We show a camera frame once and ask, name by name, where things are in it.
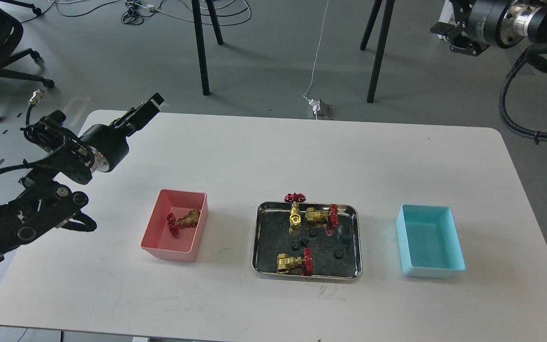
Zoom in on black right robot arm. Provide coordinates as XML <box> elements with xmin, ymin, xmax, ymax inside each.
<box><xmin>430</xmin><ymin>0</ymin><xmax>547</xmax><ymax>57</ymax></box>

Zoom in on black table leg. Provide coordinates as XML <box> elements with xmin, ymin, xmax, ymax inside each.
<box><xmin>359</xmin><ymin>0</ymin><xmax>395</xmax><ymax>104</ymax></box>
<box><xmin>191</xmin><ymin>0</ymin><xmax>224</xmax><ymax>96</ymax></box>

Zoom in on brass valve bottom red handle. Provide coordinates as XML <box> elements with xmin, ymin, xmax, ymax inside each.
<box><xmin>276</xmin><ymin>247</ymin><xmax>315</xmax><ymax>276</ymax></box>

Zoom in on brass valve top red handle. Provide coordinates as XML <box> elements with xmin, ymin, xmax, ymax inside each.
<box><xmin>284</xmin><ymin>193</ymin><xmax>306</xmax><ymax>236</ymax></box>

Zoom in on blue plastic box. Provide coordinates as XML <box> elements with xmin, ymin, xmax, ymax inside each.
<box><xmin>396</xmin><ymin>204</ymin><xmax>465</xmax><ymax>279</ymax></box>

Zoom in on black table leg left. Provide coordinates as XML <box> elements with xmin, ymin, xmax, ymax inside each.
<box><xmin>191</xmin><ymin>0</ymin><xmax>224</xmax><ymax>96</ymax></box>

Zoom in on black table leg right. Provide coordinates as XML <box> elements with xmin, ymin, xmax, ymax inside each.
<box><xmin>359</xmin><ymin>0</ymin><xmax>395</xmax><ymax>104</ymax></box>

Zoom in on stainless steel tray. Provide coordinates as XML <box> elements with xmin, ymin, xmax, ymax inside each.
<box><xmin>252</xmin><ymin>201</ymin><xmax>362</xmax><ymax>282</ymax></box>

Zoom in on white cable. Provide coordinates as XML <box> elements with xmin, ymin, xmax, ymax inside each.
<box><xmin>302</xmin><ymin>0</ymin><xmax>330</xmax><ymax>103</ymax></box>

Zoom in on brass valve red handle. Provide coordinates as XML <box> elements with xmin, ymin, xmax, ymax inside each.
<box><xmin>284</xmin><ymin>193</ymin><xmax>306</xmax><ymax>236</ymax></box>
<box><xmin>276</xmin><ymin>247</ymin><xmax>315</xmax><ymax>276</ymax></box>
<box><xmin>166</xmin><ymin>209</ymin><xmax>200</xmax><ymax>238</ymax></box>
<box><xmin>305</xmin><ymin>204</ymin><xmax>339</xmax><ymax>228</ymax></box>

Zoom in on black cable bundle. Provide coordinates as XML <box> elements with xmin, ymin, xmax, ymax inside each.
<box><xmin>36</xmin><ymin>0</ymin><xmax>252</xmax><ymax>27</ymax></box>

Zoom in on grey floor power socket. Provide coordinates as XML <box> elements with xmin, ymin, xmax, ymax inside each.
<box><xmin>308</xmin><ymin>99</ymin><xmax>335</xmax><ymax>120</ymax></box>

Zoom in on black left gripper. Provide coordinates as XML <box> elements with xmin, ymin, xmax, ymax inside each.
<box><xmin>80</xmin><ymin>93</ymin><xmax>164</xmax><ymax>172</ymax></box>

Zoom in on pink plastic box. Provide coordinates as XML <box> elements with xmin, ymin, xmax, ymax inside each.
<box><xmin>140</xmin><ymin>189</ymin><xmax>208</xmax><ymax>262</ymax></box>

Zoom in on black corrugated hose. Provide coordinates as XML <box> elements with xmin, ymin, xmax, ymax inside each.
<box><xmin>499</xmin><ymin>28</ymin><xmax>547</xmax><ymax>145</ymax></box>

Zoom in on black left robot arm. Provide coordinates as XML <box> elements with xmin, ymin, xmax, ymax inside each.
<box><xmin>0</xmin><ymin>93</ymin><xmax>164</xmax><ymax>262</ymax></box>

